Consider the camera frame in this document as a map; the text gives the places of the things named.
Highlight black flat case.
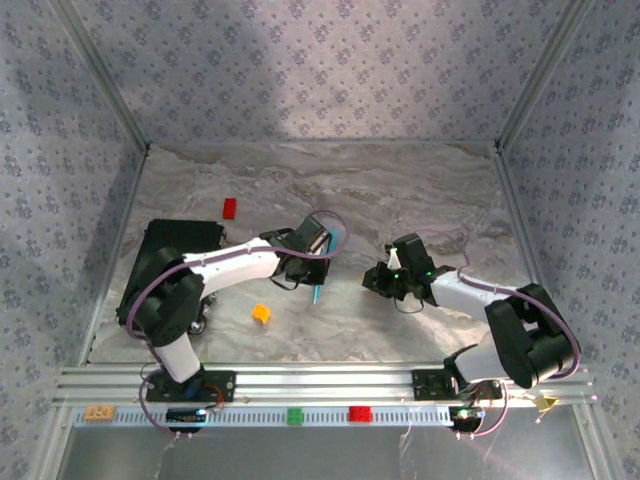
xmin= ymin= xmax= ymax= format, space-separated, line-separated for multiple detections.
xmin=115 ymin=218 xmax=226 ymax=332

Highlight aluminium table side rail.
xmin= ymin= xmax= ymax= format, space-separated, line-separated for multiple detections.
xmin=492 ymin=144 xmax=571 ymax=364
xmin=77 ymin=144 xmax=151 ymax=366

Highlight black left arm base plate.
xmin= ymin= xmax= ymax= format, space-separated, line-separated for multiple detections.
xmin=144 ymin=369 xmax=237 ymax=404

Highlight grey slotted cable duct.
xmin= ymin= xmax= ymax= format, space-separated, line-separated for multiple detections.
xmin=71 ymin=405 xmax=454 ymax=429

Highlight light blue paper sheet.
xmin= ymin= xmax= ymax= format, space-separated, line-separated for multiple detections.
xmin=309 ymin=225 xmax=350 ymax=307

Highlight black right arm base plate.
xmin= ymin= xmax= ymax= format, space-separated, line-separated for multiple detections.
xmin=410 ymin=368 xmax=504 ymax=402

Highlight yellow tape piece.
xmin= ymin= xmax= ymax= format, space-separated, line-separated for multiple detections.
xmin=530 ymin=394 xmax=561 ymax=415

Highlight aluminium corner post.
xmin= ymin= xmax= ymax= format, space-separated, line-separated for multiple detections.
xmin=49 ymin=0 xmax=152 ymax=152
xmin=493 ymin=0 xmax=597 ymax=151

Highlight aluminium mounting rail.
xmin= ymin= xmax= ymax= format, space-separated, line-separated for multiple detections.
xmin=52 ymin=363 xmax=599 ymax=408

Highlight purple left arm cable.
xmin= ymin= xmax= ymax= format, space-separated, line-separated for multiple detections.
xmin=124 ymin=208 xmax=350 ymax=441

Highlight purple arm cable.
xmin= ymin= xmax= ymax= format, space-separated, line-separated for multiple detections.
xmin=124 ymin=208 xmax=350 ymax=441
xmin=414 ymin=227 xmax=584 ymax=441

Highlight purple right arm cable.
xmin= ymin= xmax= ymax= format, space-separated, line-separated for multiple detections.
xmin=414 ymin=227 xmax=584 ymax=441

